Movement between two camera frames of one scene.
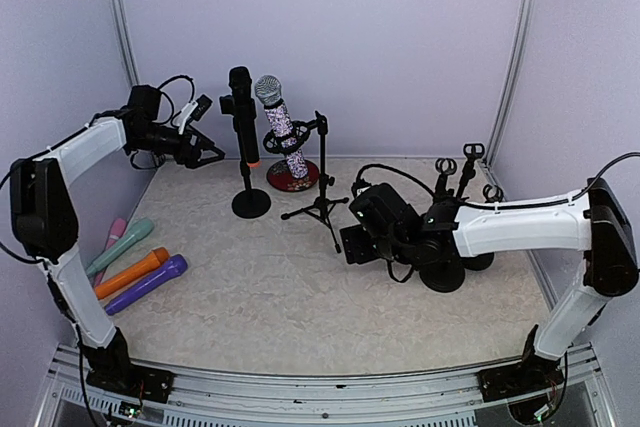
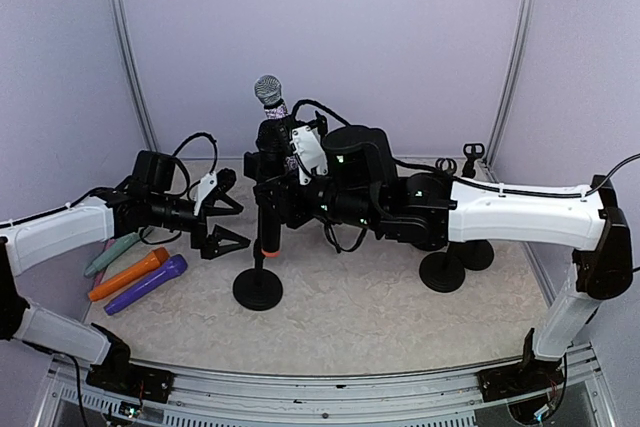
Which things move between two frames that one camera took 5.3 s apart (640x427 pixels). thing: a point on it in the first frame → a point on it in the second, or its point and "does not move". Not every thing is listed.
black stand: [443, 278] does not move
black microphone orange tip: [245, 111] → [272, 159]
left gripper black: [189, 154] → [199, 238]
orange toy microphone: [158, 257] does not move
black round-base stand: [472, 151] does not move
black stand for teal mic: [492, 194] does not move
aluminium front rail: [224, 397] does not move
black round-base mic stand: [252, 203] → [258, 289]
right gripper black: [356, 249] → [285, 200]
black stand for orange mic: [444, 166] does not move
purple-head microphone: [177, 265] does not move
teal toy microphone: [138, 230] does not move
